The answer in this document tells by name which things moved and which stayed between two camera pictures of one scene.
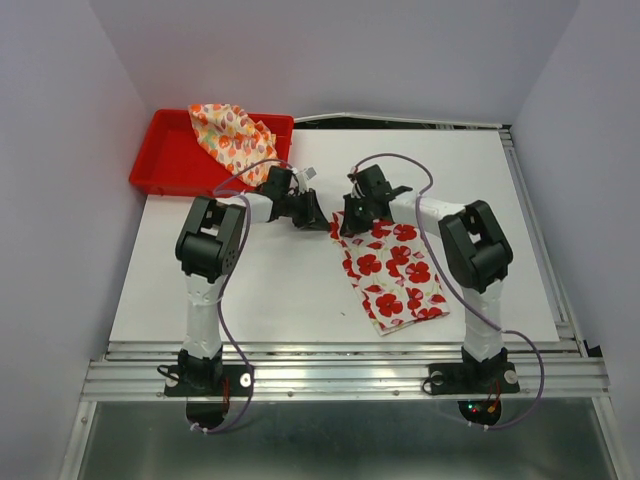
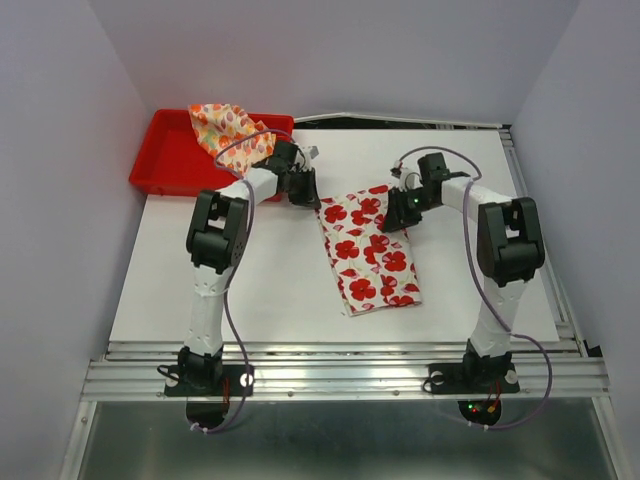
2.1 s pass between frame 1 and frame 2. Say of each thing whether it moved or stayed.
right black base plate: stayed
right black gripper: moved
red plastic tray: stayed
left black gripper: moved
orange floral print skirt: stayed
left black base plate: stayed
